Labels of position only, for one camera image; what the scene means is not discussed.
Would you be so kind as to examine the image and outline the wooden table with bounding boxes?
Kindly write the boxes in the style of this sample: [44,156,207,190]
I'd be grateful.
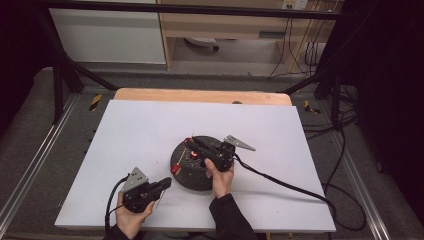
[113,87,293,107]

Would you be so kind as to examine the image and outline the person's left hand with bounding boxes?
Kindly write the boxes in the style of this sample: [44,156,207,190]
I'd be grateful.
[115,191,156,240]

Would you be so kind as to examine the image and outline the white wall socket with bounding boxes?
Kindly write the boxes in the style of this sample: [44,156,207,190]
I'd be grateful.
[281,0,309,11]

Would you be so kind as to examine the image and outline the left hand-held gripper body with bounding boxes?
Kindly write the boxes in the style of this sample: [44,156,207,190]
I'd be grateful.
[120,166,158,214]

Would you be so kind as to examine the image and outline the white chair base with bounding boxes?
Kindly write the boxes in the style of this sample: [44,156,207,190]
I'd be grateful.
[184,37,220,52]

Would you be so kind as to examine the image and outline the hand-held gripper cable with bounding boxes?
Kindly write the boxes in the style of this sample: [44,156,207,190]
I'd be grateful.
[233,153,368,233]
[104,173,131,234]

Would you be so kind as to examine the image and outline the right hand-held gripper cable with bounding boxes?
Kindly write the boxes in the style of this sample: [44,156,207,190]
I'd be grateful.
[233,153,368,233]

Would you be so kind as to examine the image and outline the black metal frame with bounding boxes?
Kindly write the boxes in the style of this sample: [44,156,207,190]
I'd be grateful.
[31,0,359,126]

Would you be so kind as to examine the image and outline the aluminium rail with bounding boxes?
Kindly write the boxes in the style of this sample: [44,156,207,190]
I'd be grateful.
[0,94,79,228]
[333,133,391,240]

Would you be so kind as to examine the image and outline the black round plate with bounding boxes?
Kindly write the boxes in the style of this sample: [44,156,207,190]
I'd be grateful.
[169,135,234,192]

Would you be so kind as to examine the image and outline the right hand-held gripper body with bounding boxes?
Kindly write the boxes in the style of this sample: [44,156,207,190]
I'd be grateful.
[209,134,257,173]

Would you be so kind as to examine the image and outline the white cabinet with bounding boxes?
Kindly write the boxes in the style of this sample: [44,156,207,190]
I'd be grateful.
[49,0,167,65]

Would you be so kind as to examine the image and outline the left hand-held gripper cable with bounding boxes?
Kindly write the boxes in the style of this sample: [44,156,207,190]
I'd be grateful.
[104,173,131,234]

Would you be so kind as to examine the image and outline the light wooden desk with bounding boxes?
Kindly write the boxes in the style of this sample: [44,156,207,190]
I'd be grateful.
[156,0,344,73]

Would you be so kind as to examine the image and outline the black floor cables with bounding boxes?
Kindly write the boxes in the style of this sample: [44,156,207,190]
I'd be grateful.
[301,84,359,188]

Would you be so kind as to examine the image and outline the white board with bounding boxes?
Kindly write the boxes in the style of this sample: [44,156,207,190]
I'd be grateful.
[54,99,337,233]

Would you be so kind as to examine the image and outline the hanging black cables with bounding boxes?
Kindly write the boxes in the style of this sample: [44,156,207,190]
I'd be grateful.
[268,13,331,79]

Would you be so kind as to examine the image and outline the person's right hand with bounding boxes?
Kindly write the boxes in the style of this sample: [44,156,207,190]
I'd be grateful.
[203,158,235,200]

